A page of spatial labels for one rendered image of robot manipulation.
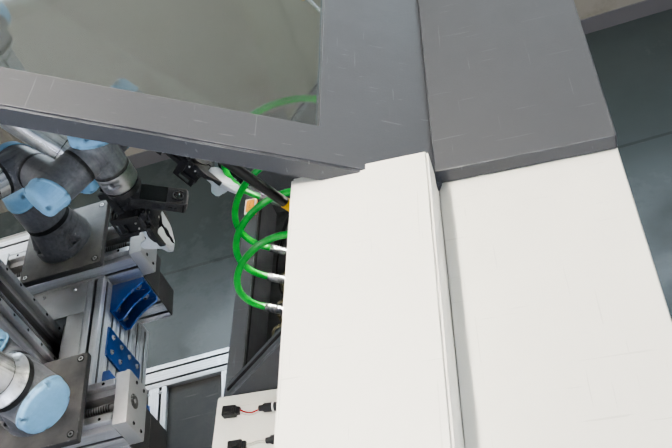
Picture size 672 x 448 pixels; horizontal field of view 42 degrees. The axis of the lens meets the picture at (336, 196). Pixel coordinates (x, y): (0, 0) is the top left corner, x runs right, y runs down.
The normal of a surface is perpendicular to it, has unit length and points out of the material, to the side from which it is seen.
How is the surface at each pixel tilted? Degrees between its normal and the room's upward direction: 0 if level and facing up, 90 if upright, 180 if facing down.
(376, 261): 0
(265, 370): 90
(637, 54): 0
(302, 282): 0
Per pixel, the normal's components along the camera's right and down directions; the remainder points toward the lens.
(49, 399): 0.79, 0.36
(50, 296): -0.29, -0.67
